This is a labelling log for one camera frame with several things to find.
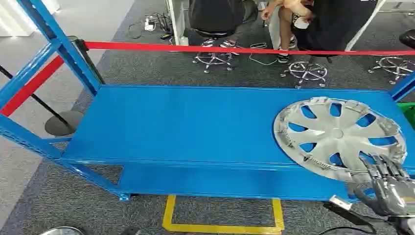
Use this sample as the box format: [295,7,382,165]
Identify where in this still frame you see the silver plastic wheel hubcap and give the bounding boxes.
[273,96,408,183]

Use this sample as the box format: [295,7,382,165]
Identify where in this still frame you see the black stanchion with round base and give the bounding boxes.
[0,65,86,137]

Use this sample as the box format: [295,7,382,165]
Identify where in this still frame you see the chrome base stool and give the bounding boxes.
[368,29,415,86]
[280,55,335,89]
[192,28,235,74]

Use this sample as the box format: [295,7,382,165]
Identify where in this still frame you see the black stanchion post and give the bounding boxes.
[67,35,106,86]

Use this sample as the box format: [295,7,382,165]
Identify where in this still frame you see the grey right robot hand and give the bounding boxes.
[352,153,415,217]

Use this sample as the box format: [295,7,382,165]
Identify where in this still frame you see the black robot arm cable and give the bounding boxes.
[319,203,390,235]

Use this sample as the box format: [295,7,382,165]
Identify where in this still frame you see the short red barrier belt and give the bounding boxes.
[0,55,65,118]

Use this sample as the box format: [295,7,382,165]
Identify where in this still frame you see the black floor cable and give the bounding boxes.
[127,12,172,40]

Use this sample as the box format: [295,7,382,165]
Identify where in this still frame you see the long red barrier belt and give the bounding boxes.
[83,41,415,56]

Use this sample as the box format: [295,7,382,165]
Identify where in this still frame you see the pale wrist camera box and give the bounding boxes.
[328,194,353,212]

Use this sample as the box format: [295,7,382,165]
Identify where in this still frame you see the white slanted desk leg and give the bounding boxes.
[345,0,388,52]

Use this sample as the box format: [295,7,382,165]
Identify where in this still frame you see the green plastic crate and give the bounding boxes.
[396,102,415,130]

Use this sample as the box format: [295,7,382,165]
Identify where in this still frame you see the white floor cable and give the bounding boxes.
[248,42,280,67]

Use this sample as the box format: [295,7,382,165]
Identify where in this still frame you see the person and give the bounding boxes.
[188,0,259,55]
[261,0,385,64]

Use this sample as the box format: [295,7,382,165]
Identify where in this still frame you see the blue metal shelf rack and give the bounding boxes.
[0,0,415,202]

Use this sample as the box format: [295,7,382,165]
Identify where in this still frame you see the white power strip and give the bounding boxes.
[144,16,157,32]

